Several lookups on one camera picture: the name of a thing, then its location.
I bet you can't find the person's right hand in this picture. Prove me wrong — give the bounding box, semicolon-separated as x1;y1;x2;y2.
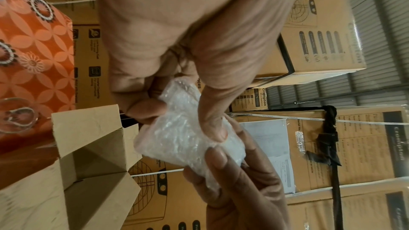
183;118;292;230

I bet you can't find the person's left hand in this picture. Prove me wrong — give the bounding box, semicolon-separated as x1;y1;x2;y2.
94;0;301;143

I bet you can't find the bubble wrap sheet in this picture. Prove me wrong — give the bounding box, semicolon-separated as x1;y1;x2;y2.
134;78;248;193

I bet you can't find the small cardboard box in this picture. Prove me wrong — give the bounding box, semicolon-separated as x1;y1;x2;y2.
0;104;143;230

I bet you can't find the clear drinking glass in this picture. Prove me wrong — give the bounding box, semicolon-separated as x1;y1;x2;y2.
0;97;41;135

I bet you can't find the stack of Crompton cartons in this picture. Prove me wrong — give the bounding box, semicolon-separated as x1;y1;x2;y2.
12;0;409;230

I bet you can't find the white paper document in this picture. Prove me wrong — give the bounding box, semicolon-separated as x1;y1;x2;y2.
239;119;299;196

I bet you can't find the orange floral tablecloth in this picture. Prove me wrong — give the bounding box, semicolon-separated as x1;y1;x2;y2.
0;0;76;155

